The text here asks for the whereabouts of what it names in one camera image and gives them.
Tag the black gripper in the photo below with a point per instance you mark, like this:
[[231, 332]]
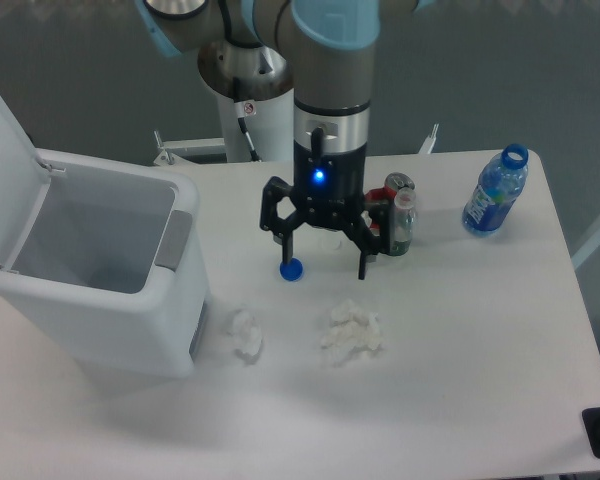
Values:
[[329, 177]]

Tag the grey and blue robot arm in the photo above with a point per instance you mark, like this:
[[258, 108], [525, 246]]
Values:
[[322, 53]]

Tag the large white paper ball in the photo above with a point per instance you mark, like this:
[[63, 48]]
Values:
[[352, 331]]

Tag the small white paper ball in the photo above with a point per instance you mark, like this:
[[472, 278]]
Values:
[[246, 335]]

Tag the blue bottle cap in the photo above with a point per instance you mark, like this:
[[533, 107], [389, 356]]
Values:
[[291, 271]]

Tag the red soda can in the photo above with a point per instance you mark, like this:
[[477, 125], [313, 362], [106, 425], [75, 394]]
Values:
[[392, 184]]

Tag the clear green-label bottle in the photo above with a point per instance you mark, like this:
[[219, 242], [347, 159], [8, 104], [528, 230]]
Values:
[[403, 218]]

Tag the blue plastic drink bottle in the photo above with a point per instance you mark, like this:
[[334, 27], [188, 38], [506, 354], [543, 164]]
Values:
[[499, 185]]

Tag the white trash bin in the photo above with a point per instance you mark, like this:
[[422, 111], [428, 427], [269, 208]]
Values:
[[104, 258]]

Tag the white trash bin lid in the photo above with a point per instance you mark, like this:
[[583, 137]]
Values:
[[25, 179]]

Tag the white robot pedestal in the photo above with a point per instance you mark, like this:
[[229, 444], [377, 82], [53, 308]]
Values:
[[254, 93]]

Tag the white metal frame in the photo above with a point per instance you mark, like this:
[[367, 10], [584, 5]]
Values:
[[203, 151]]

